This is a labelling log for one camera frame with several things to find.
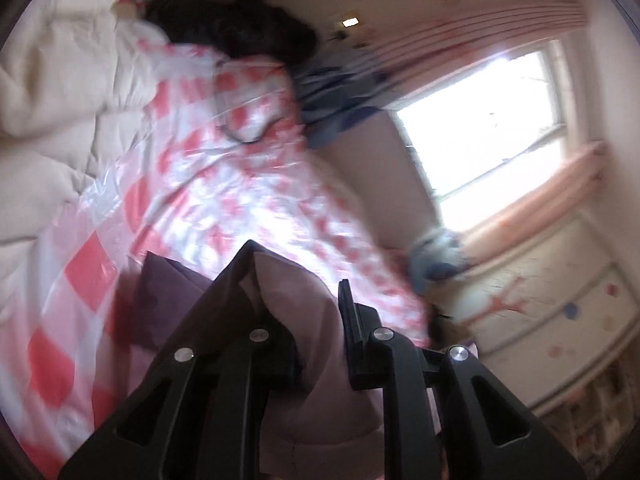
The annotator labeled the blue patterned curtain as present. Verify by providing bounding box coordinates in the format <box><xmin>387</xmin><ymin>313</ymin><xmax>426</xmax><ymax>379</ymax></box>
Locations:
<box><xmin>407</xmin><ymin>229</ymin><xmax>471</xmax><ymax>296</ymax></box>
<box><xmin>293</xmin><ymin>36</ymin><xmax>397</xmax><ymax>150</ymax></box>

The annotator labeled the blue patterned curtain left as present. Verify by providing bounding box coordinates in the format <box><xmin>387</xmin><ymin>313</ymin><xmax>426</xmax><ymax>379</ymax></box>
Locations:
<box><xmin>293</xmin><ymin>36</ymin><xmax>397</xmax><ymax>150</ymax></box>

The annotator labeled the lilac and purple garment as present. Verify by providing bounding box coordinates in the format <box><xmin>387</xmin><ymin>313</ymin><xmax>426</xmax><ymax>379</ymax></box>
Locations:
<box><xmin>132</xmin><ymin>245</ymin><xmax>384</xmax><ymax>479</ymax></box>

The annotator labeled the black clothing pile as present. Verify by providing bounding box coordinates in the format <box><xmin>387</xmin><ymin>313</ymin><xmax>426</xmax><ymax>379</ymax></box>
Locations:
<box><xmin>144</xmin><ymin>0</ymin><xmax>319</xmax><ymax>68</ymax></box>

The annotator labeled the white painted wardrobe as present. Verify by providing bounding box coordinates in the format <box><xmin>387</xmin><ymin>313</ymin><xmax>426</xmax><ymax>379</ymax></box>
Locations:
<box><xmin>432</xmin><ymin>216</ymin><xmax>639</xmax><ymax>411</ymax></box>

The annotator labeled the bright window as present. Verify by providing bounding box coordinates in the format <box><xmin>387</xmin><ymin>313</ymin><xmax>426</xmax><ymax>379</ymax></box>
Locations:
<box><xmin>393</xmin><ymin>44</ymin><xmax>568</xmax><ymax>233</ymax></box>

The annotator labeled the blue patterned curtain right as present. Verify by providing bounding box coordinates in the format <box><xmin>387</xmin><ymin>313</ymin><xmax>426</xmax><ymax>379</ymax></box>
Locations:
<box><xmin>407</xmin><ymin>229</ymin><xmax>471</xmax><ymax>296</ymax></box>

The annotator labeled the pink padded headboard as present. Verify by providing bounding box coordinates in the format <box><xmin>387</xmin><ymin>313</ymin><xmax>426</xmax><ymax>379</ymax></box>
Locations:
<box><xmin>317</xmin><ymin>110</ymin><xmax>439</xmax><ymax>250</ymax></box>

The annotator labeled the cream quilted duvet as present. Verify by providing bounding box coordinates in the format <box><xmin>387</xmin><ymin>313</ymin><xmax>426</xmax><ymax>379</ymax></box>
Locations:
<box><xmin>0</xmin><ymin>0</ymin><xmax>170</xmax><ymax>261</ymax></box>

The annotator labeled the pink checkered plastic sheet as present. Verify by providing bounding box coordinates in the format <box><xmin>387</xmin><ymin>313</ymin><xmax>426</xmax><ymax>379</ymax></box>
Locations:
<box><xmin>1</xmin><ymin>41</ymin><xmax>426</xmax><ymax>479</ymax></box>

